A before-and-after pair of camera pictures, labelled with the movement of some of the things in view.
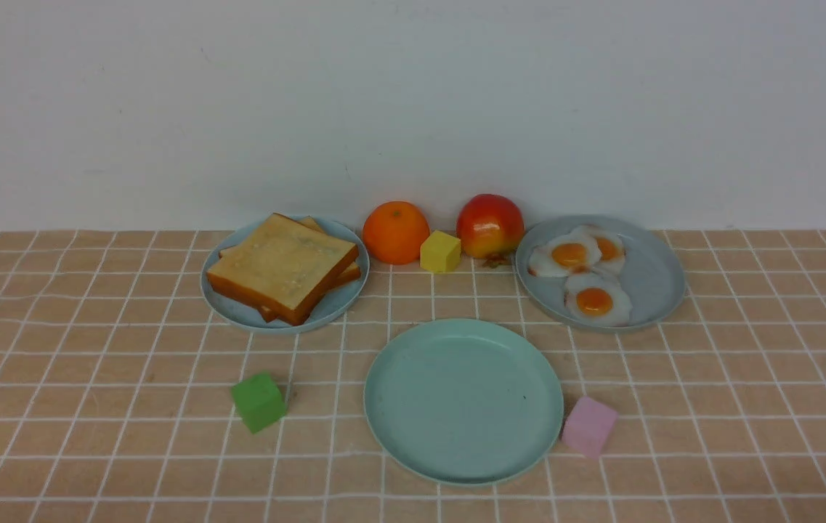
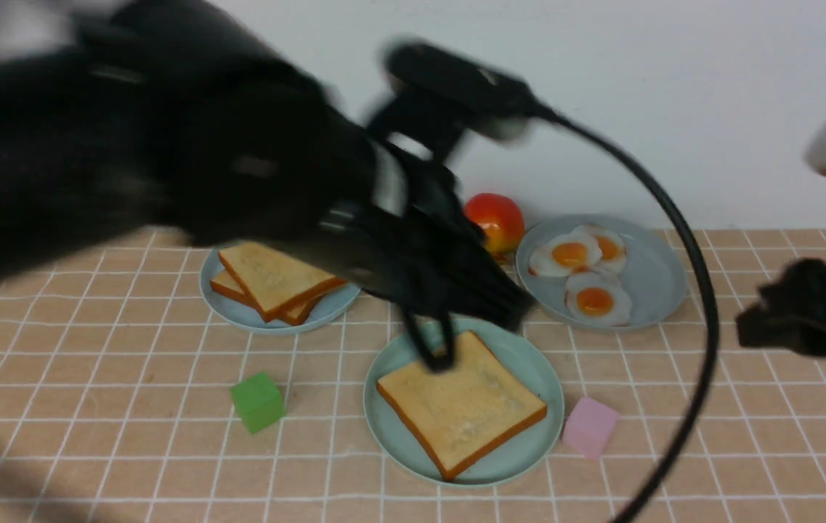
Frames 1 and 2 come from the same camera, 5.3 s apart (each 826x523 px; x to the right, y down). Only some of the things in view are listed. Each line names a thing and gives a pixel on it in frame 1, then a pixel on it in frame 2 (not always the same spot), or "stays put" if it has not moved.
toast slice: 282,266 → 458,416
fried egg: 564,255 stays put
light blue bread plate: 245,316 stays put
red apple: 490,226 stays put
